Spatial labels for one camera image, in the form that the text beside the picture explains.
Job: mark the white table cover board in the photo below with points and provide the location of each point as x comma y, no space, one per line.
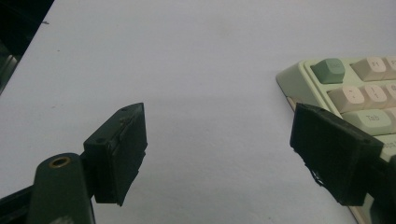
202,62

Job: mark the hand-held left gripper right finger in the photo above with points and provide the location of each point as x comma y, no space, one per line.
333,155

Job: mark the green and beige keyboard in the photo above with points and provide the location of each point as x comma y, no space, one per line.
370,119

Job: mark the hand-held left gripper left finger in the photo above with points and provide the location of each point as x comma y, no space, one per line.
118,155

